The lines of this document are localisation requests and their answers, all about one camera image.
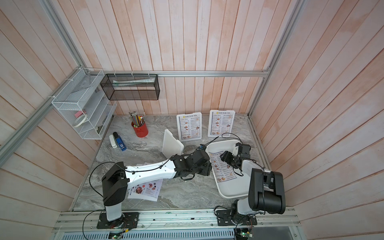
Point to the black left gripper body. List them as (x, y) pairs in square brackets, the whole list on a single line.
[(205, 169)]

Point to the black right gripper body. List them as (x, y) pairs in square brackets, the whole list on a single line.
[(231, 159)]

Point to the white menu holder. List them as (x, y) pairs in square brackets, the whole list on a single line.
[(221, 123), (171, 146), (189, 126)]

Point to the white menu holder front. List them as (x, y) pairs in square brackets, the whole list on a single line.
[(221, 123)]

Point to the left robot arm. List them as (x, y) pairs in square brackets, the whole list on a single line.
[(119, 177)]

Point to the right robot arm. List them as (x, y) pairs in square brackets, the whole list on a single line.
[(266, 188)]

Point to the white plastic tray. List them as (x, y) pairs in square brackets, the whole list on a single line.
[(238, 187)]

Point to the red pencil cup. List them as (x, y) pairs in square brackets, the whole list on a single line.
[(141, 131)]

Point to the coloured pencils bundle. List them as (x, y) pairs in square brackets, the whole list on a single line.
[(137, 119)]

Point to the blue stapler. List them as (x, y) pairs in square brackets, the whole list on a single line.
[(119, 141)]

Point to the white eraser block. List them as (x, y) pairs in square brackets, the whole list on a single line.
[(113, 141)]

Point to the black mesh basket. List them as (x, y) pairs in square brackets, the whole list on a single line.
[(131, 87)]

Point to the white tape roll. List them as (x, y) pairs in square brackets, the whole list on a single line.
[(80, 120)]

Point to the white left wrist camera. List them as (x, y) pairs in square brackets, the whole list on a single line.
[(202, 147)]

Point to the white wire shelf rack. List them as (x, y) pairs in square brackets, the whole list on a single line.
[(82, 94)]

